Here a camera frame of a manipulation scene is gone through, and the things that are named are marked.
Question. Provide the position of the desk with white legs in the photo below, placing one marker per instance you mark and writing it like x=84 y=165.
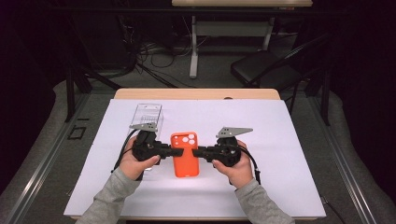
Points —
x=230 y=28

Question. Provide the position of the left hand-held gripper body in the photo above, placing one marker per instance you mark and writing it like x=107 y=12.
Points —
x=146 y=149

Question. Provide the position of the black metal stand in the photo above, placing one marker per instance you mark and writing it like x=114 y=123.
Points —
x=70 y=93

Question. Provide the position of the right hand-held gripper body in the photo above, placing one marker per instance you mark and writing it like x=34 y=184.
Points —
x=225 y=152

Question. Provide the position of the clear plastic bin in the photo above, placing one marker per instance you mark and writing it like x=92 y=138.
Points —
x=149 y=115

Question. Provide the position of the white table sheet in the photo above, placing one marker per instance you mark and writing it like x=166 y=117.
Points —
x=249 y=186

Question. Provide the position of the person's right hand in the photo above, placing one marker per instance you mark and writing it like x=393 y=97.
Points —
x=239 y=174

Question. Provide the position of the aluminium floor rail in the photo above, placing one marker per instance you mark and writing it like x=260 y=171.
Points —
x=345 y=168
x=41 y=168

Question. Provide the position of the black folding chair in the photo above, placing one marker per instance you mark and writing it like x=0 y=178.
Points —
x=264 y=68

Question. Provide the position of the person's left hand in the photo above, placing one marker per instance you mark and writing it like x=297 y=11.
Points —
x=134 y=169

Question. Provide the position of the orange phone case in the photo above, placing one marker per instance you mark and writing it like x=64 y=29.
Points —
x=185 y=165

